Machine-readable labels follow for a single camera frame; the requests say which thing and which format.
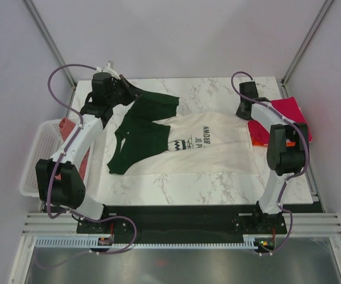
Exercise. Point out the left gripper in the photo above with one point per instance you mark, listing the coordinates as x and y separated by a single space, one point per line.
132 94

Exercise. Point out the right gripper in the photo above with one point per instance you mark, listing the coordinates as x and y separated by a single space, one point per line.
241 115

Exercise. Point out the white green-sleeved Charlie Brown t-shirt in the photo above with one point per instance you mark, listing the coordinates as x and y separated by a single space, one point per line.
154 139

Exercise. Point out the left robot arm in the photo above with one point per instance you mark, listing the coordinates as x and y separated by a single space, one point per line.
58 178

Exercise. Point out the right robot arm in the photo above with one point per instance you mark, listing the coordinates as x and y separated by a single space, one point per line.
287 149

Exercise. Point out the folded orange t-shirt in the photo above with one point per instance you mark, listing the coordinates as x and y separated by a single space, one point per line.
256 142

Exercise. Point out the white plastic basket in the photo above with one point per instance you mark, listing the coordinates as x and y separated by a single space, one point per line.
47 141

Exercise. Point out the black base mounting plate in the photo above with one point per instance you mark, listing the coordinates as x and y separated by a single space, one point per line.
194 222

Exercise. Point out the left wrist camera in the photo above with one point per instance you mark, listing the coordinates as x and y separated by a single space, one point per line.
108 68

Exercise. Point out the left aluminium frame post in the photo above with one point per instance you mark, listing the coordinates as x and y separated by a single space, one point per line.
44 31

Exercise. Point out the aluminium frame post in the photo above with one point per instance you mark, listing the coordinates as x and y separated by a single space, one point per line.
307 40
44 31

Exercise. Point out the right aluminium frame post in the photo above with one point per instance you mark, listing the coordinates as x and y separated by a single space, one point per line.
307 40

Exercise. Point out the white slotted cable duct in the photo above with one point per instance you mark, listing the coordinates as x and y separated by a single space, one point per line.
118 243

